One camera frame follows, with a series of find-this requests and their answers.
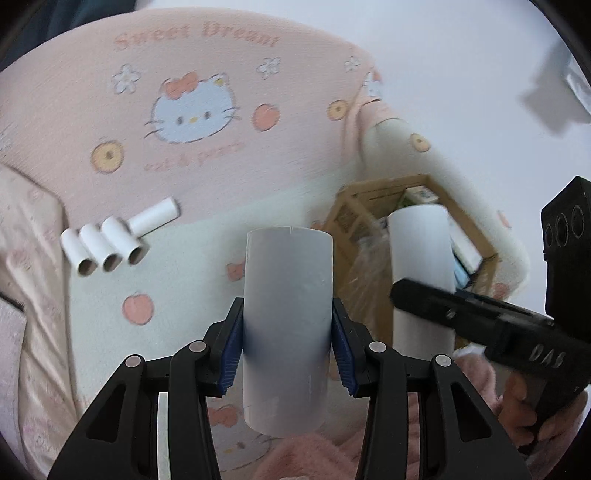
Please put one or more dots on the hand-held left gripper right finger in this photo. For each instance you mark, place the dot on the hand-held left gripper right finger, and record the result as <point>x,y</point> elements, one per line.
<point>344,353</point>

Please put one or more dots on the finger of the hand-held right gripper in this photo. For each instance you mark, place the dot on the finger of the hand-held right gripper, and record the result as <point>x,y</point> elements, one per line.
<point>443,309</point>

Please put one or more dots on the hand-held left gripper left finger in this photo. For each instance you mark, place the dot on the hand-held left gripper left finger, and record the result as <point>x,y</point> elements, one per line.
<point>231,344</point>

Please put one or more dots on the white cardboard tube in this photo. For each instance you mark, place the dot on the white cardboard tube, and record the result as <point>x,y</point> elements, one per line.
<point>288,300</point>
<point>415,249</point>

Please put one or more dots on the brown cardboard box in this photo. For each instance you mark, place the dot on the brown cardboard box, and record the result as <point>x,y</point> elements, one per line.
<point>341,221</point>

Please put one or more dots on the pile of white tubes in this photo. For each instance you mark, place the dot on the pile of white tubes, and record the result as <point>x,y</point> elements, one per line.
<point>97,240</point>

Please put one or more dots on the person's right hand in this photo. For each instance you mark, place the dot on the person's right hand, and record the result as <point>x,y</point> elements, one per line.
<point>517,410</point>

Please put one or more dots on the light blue case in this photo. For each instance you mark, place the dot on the light blue case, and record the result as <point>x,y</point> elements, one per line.
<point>461,273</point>

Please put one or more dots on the white flat box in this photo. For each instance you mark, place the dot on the white flat box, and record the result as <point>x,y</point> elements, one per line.
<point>464,244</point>

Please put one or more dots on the clear plastic film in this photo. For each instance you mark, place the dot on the clear plastic film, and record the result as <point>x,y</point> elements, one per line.
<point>369,263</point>

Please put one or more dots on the green and white carton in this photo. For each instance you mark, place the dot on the green and white carton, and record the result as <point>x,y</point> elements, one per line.
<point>422,194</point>

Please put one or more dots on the pink fluffy blanket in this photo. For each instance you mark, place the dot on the pink fluffy blanket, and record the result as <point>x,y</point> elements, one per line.
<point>300,461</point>

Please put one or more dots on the pink Hello Kitty blanket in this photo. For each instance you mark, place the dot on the pink Hello Kitty blanket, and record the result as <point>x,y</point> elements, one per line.
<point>295,138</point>

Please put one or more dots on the pink embroidered cloth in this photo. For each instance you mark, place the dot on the pink embroidered cloth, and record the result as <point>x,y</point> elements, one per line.
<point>9,337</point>

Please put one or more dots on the teal curtain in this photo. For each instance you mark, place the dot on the teal curtain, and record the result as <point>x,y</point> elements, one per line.
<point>46,18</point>

